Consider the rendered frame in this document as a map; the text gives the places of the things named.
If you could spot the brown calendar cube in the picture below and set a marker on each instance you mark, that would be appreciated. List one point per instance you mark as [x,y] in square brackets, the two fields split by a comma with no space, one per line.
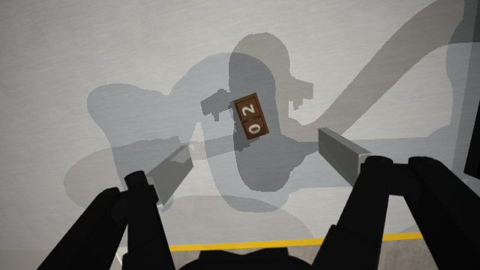
[254,127]
[248,109]

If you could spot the brown wooden tray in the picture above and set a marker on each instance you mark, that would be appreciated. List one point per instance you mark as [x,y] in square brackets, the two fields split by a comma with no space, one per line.
[254,95]

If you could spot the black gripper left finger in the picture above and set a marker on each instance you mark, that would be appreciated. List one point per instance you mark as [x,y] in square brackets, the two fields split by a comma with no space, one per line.
[92,242]

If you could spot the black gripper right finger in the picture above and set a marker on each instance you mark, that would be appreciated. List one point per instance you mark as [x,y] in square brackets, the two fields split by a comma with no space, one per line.
[446,210]

